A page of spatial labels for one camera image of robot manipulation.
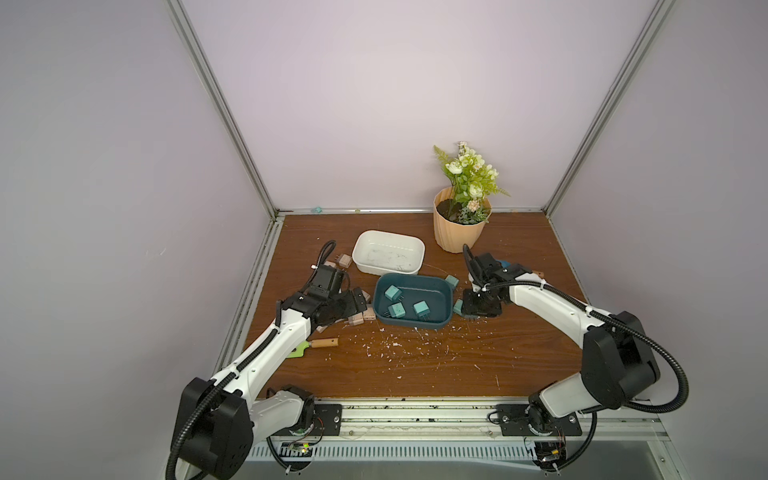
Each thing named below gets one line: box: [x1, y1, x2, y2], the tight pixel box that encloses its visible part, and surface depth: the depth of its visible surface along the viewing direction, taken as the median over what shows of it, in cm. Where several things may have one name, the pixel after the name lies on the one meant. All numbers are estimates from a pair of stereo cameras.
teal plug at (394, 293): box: [384, 284, 405, 301], surface depth 96 cm
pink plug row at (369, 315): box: [363, 307, 377, 321], surface depth 91 cm
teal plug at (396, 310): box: [383, 302, 406, 318], surface depth 92 cm
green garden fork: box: [288, 338, 339, 358], surface depth 87 cm
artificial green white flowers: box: [433, 141, 511, 225], surface depth 94 cm
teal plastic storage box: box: [372, 273, 453, 330], surface depth 94 cm
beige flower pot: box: [433, 186, 493, 253], surface depth 99 cm
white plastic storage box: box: [352, 229, 426, 275], surface depth 108 cm
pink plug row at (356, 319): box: [344, 312, 364, 326], surface depth 91 cm
